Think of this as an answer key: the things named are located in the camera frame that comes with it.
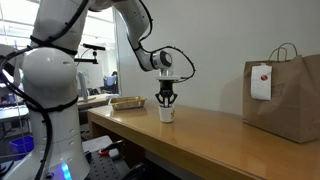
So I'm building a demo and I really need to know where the wrist camera mount plate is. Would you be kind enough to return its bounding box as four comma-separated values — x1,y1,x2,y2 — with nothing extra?
155,75,184,83

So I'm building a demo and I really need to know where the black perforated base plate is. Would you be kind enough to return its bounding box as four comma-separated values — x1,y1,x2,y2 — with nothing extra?
83,149,148,180

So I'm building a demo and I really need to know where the white upright post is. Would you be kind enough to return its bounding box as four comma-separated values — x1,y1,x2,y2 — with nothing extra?
77,71,90,103

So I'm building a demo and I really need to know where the white receipt with red sticker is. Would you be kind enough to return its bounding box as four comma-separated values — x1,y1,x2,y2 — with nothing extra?
250,63,273,101

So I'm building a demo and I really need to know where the blue plastic bin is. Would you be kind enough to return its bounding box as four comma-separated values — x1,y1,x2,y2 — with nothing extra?
8,134,35,162

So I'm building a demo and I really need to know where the black camera on boom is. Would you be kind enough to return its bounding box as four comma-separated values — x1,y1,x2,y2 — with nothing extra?
73,42,107,65

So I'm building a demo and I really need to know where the brown paper bag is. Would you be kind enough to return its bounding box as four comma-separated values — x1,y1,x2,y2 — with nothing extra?
241,42,320,144

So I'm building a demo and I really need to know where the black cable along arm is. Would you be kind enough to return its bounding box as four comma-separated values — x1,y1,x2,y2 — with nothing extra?
0,0,197,180

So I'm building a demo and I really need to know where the golden foil tray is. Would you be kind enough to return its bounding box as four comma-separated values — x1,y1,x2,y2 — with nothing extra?
108,95,148,111

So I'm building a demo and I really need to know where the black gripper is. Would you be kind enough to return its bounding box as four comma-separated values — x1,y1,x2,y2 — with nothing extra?
154,80,179,109

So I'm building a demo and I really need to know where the black clamp with red handle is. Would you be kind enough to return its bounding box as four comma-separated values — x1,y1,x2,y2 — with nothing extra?
98,139,125,158

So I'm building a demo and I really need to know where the white paper cup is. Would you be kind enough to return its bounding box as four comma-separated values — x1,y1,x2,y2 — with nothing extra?
158,103,177,124

